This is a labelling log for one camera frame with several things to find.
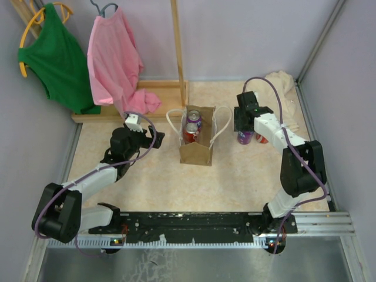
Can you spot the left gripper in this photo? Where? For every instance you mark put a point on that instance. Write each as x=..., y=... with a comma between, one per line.
x=148, y=140

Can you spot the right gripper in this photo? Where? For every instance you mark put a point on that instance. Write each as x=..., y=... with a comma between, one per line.
x=238, y=124

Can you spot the purple soda can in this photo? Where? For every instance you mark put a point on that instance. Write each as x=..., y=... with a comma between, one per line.
x=244, y=138
x=194, y=116

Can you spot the red cola can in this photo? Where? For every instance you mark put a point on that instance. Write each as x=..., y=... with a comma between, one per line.
x=261, y=139

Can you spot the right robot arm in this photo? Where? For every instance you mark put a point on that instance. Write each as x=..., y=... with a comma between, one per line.
x=302, y=162

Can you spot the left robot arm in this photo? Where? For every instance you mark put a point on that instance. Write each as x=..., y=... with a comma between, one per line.
x=60, y=215

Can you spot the brown canvas bag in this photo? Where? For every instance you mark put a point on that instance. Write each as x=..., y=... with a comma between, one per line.
x=200, y=152

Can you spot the beige folded cloth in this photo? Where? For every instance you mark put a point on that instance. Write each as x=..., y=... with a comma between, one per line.
x=284, y=85

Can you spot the wooden clothes rack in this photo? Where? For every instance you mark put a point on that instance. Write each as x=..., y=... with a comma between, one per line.
x=173, y=93

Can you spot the middle red soda can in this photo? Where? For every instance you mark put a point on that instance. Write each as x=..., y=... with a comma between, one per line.
x=190, y=133

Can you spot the pink t-shirt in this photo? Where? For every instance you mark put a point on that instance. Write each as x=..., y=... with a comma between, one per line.
x=114, y=66

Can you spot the green tank top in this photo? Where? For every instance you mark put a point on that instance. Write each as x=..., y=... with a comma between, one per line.
x=58, y=61

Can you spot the grey hanger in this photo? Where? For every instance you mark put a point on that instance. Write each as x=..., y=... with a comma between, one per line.
x=101, y=11

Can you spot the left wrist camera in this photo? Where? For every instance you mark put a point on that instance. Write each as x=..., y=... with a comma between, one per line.
x=132, y=122

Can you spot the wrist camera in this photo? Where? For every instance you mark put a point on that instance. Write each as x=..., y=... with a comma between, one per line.
x=132, y=122
x=257, y=96

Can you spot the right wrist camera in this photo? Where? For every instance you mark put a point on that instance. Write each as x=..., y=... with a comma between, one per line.
x=257, y=96

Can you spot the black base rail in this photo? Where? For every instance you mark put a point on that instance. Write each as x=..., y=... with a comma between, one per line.
x=214, y=229

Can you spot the aluminium frame profile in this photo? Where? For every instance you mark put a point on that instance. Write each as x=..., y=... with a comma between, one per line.
x=309, y=224

